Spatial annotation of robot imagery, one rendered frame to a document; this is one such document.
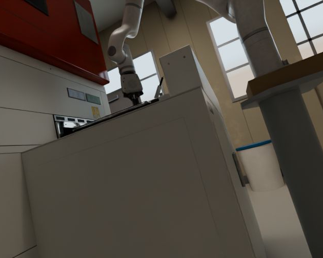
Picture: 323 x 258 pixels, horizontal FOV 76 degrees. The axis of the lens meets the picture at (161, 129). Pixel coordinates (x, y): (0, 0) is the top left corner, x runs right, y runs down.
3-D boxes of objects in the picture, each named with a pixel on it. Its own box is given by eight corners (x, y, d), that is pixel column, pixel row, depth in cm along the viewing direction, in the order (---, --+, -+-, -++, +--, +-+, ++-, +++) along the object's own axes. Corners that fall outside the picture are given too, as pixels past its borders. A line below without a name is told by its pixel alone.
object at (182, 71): (171, 102, 58) (158, 57, 60) (202, 119, 110) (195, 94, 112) (204, 90, 55) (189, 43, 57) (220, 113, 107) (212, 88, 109)
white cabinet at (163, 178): (68, 440, 57) (20, 153, 69) (172, 256, 148) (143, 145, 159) (340, 504, 37) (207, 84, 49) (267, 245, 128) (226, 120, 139)
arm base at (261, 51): (293, 71, 94) (278, 34, 96) (298, 61, 77) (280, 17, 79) (249, 88, 103) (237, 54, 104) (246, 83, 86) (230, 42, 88)
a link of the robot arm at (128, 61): (128, 63, 101) (137, 69, 110) (122, 39, 103) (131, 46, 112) (114, 69, 104) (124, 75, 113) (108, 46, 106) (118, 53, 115)
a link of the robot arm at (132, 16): (129, -7, 95) (117, 59, 96) (145, 13, 110) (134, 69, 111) (113, -6, 98) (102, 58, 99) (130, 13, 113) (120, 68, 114)
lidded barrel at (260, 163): (279, 179, 279) (265, 140, 287) (295, 185, 234) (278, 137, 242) (245, 188, 285) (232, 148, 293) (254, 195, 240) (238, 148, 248)
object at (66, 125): (58, 144, 85) (54, 122, 87) (116, 142, 127) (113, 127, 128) (61, 143, 85) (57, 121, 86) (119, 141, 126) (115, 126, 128)
